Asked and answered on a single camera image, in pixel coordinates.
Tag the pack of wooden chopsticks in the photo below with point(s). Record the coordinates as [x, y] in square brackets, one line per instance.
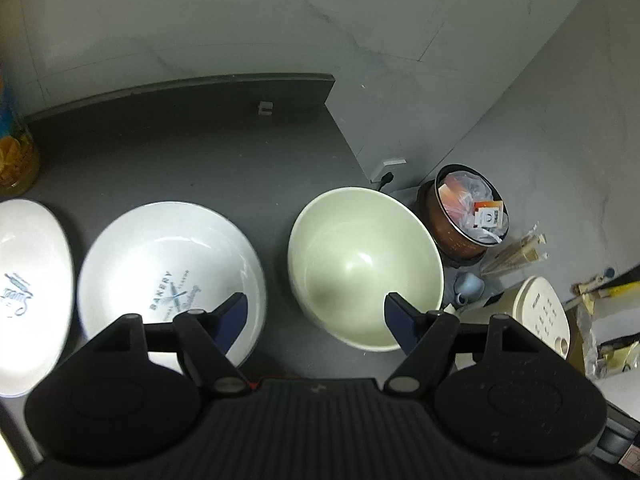
[517, 252]

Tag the pale green bowl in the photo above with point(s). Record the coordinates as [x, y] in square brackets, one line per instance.
[360, 260]

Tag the white wall socket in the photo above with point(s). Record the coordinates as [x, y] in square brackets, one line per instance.
[387, 167]

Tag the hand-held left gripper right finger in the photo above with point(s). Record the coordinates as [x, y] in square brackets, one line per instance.
[402, 322]

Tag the white oval plate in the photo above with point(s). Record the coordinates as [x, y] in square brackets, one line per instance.
[30, 300]

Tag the brown trash bin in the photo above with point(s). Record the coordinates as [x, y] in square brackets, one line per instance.
[445, 230]

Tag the light blue cup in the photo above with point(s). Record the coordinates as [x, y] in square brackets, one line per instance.
[467, 289]

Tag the white round printed plate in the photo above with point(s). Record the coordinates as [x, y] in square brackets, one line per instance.
[150, 270]

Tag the white rice cooker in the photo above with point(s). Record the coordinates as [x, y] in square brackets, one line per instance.
[540, 310]

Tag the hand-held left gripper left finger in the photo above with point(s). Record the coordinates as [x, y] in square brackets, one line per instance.
[235, 316]

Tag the black power plug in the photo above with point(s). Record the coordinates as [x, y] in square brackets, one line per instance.
[385, 179]

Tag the clear trash bag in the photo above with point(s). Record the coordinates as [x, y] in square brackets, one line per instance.
[470, 200]

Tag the small white tabletop socket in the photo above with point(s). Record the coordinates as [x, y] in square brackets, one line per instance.
[264, 108]

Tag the orange juice bottle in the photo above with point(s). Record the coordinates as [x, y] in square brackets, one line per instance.
[15, 160]

